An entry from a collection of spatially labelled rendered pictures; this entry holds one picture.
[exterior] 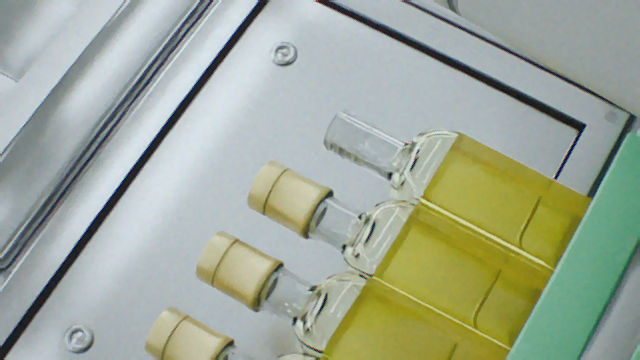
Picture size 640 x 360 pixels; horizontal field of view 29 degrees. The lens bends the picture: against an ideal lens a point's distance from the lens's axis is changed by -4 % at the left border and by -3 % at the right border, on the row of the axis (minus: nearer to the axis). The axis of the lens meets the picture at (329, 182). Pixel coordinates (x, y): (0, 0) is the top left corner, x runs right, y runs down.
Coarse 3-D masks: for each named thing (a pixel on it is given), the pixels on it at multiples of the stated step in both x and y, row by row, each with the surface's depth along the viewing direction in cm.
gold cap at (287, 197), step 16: (256, 176) 80; (272, 176) 80; (288, 176) 80; (304, 176) 81; (256, 192) 80; (272, 192) 80; (288, 192) 80; (304, 192) 80; (320, 192) 80; (256, 208) 81; (272, 208) 80; (288, 208) 80; (304, 208) 79; (288, 224) 80; (304, 224) 79
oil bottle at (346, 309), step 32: (320, 288) 75; (352, 288) 75; (384, 288) 75; (320, 320) 74; (352, 320) 74; (384, 320) 74; (416, 320) 74; (448, 320) 74; (320, 352) 74; (352, 352) 73; (384, 352) 73; (416, 352) 73; (448, 352) 73; (480, 352) 73
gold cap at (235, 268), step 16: (224, 240) 78; (240, 240) 79; (208, 256) 77; (224, 256) 77; (240, 256) 77; (256, 256) 77; (208, 272) 77; (224, 272) 77; (240, 272) 77; (256, 272) 77; (224, 288) 77; (240, 288) 77; (256, 288) 76
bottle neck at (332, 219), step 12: (324, 204) 79; (336, 204) 80; (312, 216) 79; (324, 216) 79; (336, 216) 79; (348, 216) 79; (312, 228) 79; (324, 228) 79; (336, 228) 79; (348, 228) 79; (324, 240) 80; (336, 240) 79
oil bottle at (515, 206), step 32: (448, 128) 81; (416, 160) 79; (448, 160) 79; (480, 160) 79; (512, 160) 79; (416, 192) 79; (448, 192) 78; (480, 192) 78; (512, 192) 78; (544, 192) 78; (576, 192) 78; (480, 224) 77; (512, 224) 77; (544, 224) 77; (576, 224) 77; (544, 256) 76
